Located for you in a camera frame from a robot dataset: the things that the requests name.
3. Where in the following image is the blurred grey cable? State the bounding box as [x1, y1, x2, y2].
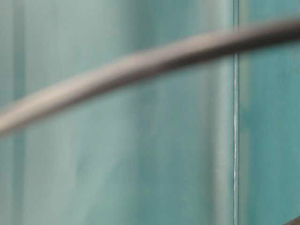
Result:
[0, 20, 300, 134]

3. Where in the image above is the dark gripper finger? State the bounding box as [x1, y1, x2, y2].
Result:
[287, 217, 300, 225]

